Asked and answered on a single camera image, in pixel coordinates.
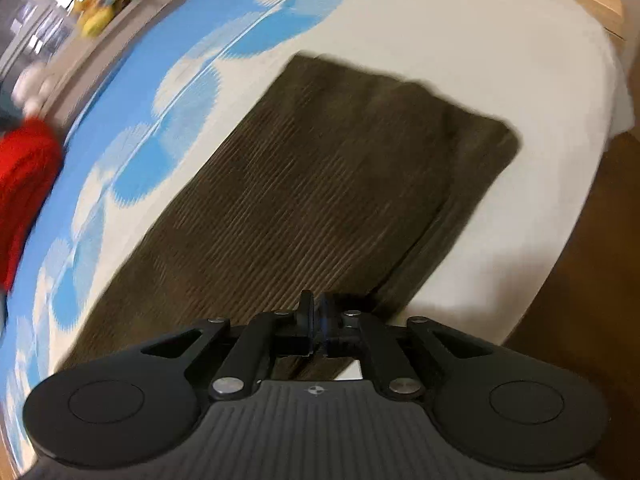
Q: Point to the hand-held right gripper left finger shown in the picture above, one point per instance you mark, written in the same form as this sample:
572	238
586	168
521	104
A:
305	310

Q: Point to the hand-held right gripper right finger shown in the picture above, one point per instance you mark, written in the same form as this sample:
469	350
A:
327	315

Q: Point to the blue and white bed sheet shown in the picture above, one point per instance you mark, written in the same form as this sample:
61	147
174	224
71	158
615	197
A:
450	25

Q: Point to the white plush toy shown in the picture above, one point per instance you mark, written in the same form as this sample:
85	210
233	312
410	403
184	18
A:
35	87

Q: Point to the yellow plush toy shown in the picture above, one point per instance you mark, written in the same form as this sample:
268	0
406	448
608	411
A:
102	2

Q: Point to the window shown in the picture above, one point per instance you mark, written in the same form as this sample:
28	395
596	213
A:
45	20

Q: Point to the red folded blanket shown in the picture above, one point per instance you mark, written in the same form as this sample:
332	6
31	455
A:
25	185

